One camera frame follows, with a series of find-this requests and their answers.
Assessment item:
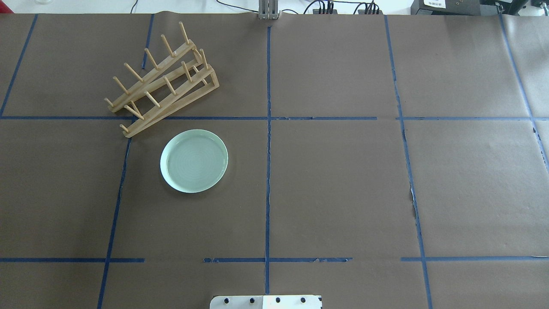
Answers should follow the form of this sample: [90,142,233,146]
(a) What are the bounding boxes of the black power strip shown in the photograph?
[312,2,338,15]
[355,2,382,15]

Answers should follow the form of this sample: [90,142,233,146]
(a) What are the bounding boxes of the black equipment box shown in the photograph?
[410,0,504,16]

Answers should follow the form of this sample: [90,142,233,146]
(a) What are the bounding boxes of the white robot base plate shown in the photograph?
[209,294,323,309]

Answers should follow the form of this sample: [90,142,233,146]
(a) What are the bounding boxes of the black power strip right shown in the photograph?
[355,2,382,15]

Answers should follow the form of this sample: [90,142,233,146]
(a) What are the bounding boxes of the light green ceramic plate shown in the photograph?
[160,129,228,194]

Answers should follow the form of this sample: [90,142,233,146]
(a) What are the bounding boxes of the wooden plate rack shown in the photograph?
[104,21,220,138]

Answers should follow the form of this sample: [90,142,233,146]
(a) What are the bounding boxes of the black power strip left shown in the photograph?
[312,2,338,15]

